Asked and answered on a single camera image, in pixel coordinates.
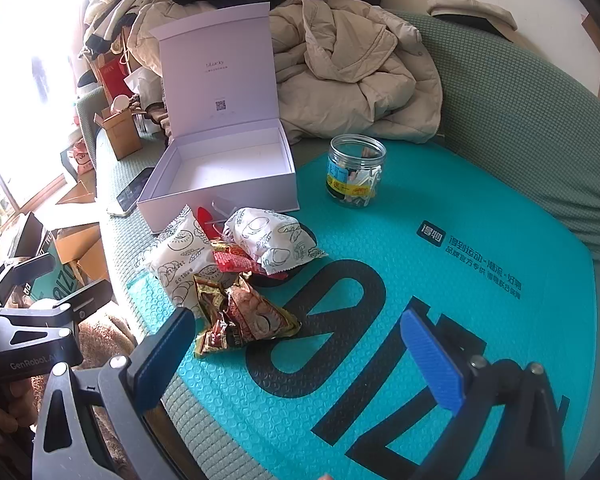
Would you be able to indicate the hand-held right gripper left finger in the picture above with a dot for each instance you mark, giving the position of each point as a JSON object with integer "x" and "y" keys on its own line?
{"x": 162, "y": 360}

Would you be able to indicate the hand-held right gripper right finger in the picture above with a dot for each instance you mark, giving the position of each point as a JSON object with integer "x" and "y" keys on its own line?
{"x": 430, "y": 360}

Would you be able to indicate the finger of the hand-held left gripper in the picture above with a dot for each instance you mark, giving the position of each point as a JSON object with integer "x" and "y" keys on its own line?
{"x": 25, "y": 266}
{"x": 87, "y": 300}

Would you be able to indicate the white printed snack packet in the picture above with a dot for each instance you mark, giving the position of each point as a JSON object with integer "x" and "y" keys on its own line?
{"x": 265, "y": 240}
{"x": 180, "y": 255}

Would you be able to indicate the brown snack packet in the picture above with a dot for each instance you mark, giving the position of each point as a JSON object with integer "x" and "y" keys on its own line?
{"x": 260, "y": 312}

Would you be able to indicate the red grid pattern snack packet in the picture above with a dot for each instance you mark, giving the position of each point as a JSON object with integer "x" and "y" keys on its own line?
{"x": 237, "y": 262}

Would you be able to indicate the white gift box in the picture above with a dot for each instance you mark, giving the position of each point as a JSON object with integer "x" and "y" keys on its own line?
{"x": 220, "y": 85}

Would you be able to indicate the person's left hand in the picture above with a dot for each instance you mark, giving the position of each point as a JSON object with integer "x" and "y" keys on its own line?
{"x": 2, "y": 405}

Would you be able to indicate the black case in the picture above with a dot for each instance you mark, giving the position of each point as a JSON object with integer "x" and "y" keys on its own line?
{"x": 20, "y": 240}

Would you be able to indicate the teal printed cardboard box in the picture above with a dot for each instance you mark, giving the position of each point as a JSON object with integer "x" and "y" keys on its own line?
{"x": 55, "y": 280}

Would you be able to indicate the brown fuzzy cloth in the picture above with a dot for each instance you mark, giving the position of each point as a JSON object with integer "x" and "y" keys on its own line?
{"x": 105, "y": 335}

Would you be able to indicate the teal bubble mailer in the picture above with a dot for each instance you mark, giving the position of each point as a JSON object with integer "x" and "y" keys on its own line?
{"x": 405, "y": 270}

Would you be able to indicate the black smartphone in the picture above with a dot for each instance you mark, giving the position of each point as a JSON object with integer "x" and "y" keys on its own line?
{"x": 130, "y": 192}

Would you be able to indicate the pink printed bag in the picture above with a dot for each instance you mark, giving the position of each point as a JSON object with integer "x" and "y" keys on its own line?
{"x": 78, "y": 155}

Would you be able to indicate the small open cardboard box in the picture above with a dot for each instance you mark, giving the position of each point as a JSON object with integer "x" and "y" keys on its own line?
{"x": 122, "y": 135}

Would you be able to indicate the pink white cup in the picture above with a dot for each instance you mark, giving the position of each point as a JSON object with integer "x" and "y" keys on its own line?
{"x": 118, "y": 105}

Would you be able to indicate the brown grey cushion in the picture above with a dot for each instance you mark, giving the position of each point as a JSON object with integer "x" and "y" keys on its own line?
{"x": 157, "y": 117}

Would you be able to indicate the clear plastic jar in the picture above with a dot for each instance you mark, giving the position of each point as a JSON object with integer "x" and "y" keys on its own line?
{"x": 355, "y": 175}

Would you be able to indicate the red box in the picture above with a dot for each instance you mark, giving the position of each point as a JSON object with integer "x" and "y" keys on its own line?
{"x": 111, "y": 77}

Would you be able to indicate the white paper bag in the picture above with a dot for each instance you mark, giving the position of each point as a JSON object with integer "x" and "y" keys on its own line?
{"x": 142, "y": 82}

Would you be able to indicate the brown kraft paper bag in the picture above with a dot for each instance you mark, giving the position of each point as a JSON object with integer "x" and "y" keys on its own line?
{"x": 128, "y": 50}

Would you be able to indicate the cream striped garment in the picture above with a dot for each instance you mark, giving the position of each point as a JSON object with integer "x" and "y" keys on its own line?
{"x": 115, "y": 0}

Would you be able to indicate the beige padded jacket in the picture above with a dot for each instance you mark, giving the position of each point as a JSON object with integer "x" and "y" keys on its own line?
{"x": 355, "y": 70}

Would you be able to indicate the cream folded cloth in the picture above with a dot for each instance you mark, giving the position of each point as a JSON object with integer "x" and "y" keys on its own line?
{"x": 470, "y": 10}

